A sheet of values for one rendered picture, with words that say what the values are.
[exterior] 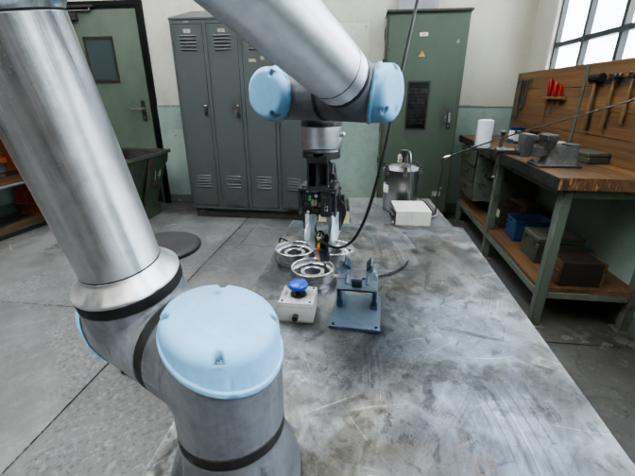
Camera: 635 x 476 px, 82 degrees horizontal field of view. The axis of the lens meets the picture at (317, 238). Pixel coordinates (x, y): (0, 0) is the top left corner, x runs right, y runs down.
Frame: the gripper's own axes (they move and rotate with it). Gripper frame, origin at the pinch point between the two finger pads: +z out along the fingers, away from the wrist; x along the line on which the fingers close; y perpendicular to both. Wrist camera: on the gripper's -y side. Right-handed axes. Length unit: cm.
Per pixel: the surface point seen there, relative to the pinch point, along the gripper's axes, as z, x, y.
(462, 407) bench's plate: 13.2, 25.3, 26.9
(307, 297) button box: 8.6, -1.7, 7.8
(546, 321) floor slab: 92, 112, -129
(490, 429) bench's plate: 13.2, 28.4, 30.1
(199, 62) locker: -58, -159, -276
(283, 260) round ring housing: 10.5, -12.1, -12.8
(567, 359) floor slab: 93, 109, -95
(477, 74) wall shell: -50, 99, -338
